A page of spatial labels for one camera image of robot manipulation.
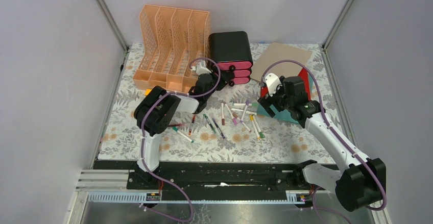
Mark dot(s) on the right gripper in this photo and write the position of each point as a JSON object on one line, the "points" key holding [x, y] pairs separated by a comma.
{"points": [[271, 100]]}

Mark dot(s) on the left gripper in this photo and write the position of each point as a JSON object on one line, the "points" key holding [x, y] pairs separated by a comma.
{"points": [[225, 76]]}

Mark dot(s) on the pink top drawer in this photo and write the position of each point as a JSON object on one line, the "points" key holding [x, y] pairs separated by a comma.
{"points": [[235, 65]]}

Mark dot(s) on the pink drawer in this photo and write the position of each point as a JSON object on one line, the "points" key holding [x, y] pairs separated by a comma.
{"points": [[240, 73], [239, 81], [235, 65]]}

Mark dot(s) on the black drawer cabinet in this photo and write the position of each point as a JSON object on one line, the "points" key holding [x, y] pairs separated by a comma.
{"points": [[229, 47]]}

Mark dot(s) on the purple gel pen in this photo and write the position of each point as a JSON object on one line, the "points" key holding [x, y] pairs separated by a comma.
{"points": [[218, 128]]}

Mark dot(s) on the red gel pen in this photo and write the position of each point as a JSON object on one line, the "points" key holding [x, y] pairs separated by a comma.
{"points": [[190, 128]]}

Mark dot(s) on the maroon pen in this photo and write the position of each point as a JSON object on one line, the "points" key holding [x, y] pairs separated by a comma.
{"points": [[177, 125]]}

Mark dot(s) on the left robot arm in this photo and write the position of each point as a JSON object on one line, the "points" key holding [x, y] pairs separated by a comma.
{"points": [[159, 106]]}

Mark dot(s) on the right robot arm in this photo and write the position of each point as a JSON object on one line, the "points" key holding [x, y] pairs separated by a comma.
{"points": [[359, 180]]}

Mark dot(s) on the pink bottom drawer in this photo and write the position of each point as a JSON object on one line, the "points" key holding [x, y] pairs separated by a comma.
{"points": [[239, 81]]}

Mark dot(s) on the teal folder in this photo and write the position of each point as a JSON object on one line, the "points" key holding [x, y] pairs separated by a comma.
{"points": [[280, 114]]}

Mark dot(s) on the purple cap white marker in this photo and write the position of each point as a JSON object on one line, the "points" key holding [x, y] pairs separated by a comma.
{"points": [[244, 111]]}

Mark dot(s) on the yellow cap white marker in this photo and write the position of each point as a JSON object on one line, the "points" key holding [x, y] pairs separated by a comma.
{"points": [[254, 127]]}

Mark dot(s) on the green cap white marker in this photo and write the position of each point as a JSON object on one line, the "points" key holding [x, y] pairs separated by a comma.
{"points": [[258, 128]]}

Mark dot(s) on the pink cap white marker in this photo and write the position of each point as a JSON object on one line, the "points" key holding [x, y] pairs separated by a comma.
{"points": [[231, 114]]}

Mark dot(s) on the floral table mat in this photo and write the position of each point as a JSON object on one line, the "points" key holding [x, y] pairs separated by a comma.
{"points": [[284, 142]]}

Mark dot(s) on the red folder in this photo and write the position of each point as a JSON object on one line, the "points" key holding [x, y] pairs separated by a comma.
{"points": [[303, 74]]}

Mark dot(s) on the peach plastic file organizer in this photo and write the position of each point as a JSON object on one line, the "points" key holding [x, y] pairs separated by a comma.
{"points": [[172, 38]]}

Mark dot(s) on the teal cap white marker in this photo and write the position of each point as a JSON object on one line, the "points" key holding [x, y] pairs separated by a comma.
{"points": [[184, 136]]}

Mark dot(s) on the black mounting rail base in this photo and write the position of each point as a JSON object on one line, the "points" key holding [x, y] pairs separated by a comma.
{"points": [[204, 181]]}

